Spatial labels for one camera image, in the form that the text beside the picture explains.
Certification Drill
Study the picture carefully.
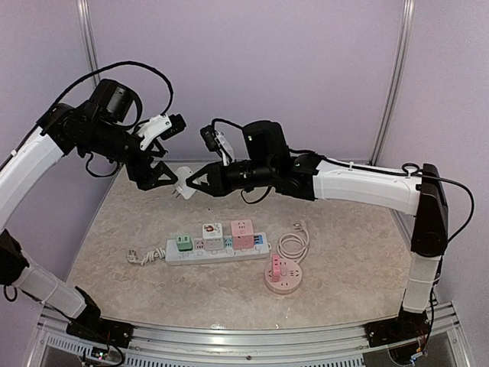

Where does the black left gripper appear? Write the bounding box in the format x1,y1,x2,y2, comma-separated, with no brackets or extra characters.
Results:
81,119,178,190

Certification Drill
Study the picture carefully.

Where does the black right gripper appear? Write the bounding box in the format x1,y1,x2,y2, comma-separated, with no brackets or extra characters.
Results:
186,158,274,196

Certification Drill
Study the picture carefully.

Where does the white small plug adapter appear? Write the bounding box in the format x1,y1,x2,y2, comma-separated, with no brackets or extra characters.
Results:
172,166,196,200

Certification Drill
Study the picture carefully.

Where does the white cube adapter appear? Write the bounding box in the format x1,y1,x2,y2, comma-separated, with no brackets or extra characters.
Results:
202,222,225,252

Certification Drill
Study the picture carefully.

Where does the pink cube socket adapter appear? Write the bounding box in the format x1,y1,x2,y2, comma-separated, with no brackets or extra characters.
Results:
231,219,254,250

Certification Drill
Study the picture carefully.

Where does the green cube plug adapter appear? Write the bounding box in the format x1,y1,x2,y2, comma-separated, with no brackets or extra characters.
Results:
176,235,193,252

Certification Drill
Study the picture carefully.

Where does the white multicolour power strip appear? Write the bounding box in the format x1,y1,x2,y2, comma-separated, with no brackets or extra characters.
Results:
165,232,271,265

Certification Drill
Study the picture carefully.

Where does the pink plug adapter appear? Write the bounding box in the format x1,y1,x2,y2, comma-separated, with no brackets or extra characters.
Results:
270,254,280,283

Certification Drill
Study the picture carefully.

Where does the pink round socket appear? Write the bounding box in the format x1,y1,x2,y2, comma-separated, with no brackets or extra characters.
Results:
264,259,303,295

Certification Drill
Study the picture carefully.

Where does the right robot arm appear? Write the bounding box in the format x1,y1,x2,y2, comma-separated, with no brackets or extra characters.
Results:
186,120,448,339

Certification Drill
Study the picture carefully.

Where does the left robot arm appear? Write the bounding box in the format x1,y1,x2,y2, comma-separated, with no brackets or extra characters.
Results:
1,79,186,340

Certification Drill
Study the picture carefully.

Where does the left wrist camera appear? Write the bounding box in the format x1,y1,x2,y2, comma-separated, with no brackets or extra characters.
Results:
136,114,186,151

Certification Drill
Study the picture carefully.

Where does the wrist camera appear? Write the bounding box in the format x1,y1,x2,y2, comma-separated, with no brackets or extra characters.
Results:
199,125,235,166
136,114,186,151

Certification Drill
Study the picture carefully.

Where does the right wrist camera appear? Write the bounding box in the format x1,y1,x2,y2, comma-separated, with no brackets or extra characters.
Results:
199,125,235,166

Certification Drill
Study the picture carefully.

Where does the right black camera cable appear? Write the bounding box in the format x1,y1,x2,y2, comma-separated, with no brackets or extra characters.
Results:
211,118,245,133

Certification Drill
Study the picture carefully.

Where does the black camera cable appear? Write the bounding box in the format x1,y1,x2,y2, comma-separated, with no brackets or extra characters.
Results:
45,60,175,123
211,118,245,133

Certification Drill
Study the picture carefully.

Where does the left black camera cable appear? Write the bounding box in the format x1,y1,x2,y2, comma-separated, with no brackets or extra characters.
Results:
45,60,175,123

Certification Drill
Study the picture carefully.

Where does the white power strip cord plug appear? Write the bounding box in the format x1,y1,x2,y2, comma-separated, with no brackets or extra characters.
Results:
126,247,166,266

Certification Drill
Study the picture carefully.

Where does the left aluminium corner post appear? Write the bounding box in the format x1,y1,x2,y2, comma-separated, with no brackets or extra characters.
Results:
76,0,98,71

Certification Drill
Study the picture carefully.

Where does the aluminium corner post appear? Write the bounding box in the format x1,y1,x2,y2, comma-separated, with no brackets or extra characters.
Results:
369,0,416,166
76,0,98,71

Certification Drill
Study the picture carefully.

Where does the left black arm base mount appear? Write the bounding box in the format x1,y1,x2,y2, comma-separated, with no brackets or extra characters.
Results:
66,286,134,348

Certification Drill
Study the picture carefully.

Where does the aluminium front frame rail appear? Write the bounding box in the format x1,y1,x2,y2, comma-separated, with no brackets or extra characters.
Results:
26,304,472,366

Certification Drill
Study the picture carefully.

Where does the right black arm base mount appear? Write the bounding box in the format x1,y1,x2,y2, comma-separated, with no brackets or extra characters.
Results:
364,307,432,347

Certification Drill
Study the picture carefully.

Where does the right aluminium corner post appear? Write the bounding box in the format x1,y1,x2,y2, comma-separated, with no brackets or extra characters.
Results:
369,0,416,166

